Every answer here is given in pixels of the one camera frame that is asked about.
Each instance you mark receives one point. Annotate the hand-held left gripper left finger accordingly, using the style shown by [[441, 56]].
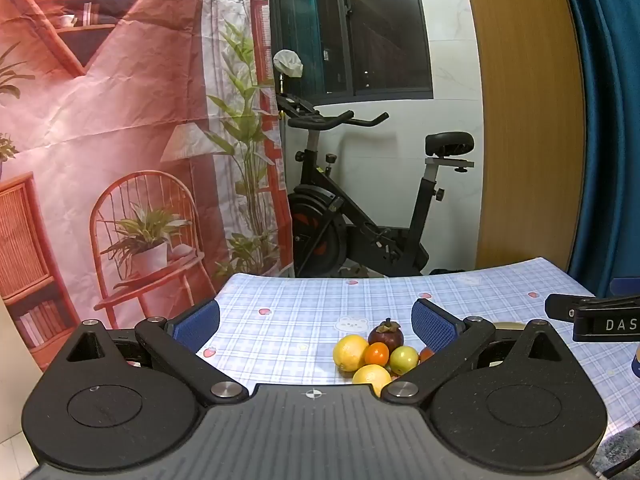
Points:
[[197, 322]]

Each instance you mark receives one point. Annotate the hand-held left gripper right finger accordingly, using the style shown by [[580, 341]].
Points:
[[432, 325]]

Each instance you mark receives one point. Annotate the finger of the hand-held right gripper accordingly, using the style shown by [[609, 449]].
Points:
[[560, 306]]

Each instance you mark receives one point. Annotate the red apple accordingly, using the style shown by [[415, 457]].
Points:
[[426, 355]]

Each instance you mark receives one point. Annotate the yellow-green apple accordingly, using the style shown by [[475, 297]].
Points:
[[404, 359]]

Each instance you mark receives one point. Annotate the purple mangosteen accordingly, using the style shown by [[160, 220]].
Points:
[[386, 337]]

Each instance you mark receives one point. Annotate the small orange tangerine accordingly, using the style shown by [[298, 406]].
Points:
[[376, 355]]

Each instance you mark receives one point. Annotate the yellow lemon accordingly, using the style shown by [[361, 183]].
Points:
[[350, 352], [371, 377]]

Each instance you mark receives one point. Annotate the blue plaid tablecloth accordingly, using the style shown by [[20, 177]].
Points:
[[300, 320]]

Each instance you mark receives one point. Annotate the black exercise bike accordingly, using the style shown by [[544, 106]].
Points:
[[325, 200]]

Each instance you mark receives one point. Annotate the wooden door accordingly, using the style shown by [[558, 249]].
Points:
[[525, 110]]

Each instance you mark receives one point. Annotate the blue curtain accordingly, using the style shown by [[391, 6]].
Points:
[[610, 110]]

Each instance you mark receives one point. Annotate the white cloth cap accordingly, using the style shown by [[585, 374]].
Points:
[[288, 62]]

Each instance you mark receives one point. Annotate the dark glass window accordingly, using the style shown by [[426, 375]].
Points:
[[380, 35]]

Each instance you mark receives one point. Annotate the pink printed wall tapestry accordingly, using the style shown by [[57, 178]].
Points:
[[100, 110]]

